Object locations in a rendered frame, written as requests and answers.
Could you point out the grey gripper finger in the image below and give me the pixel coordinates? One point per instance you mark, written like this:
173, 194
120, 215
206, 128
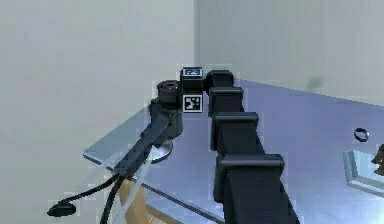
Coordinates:
107, 210
62, 210

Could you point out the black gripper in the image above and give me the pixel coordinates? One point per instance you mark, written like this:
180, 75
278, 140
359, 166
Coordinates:
166, 116

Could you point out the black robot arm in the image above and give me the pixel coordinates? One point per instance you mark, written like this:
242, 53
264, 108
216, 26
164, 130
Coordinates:
247, 186

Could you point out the small grey round dish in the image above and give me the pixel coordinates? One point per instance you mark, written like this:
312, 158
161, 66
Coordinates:
165, 154

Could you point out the glass table with wooden legs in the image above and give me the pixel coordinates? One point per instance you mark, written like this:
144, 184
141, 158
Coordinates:
306, 130

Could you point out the pale blue glass tray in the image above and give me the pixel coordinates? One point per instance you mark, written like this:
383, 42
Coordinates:
353, 168

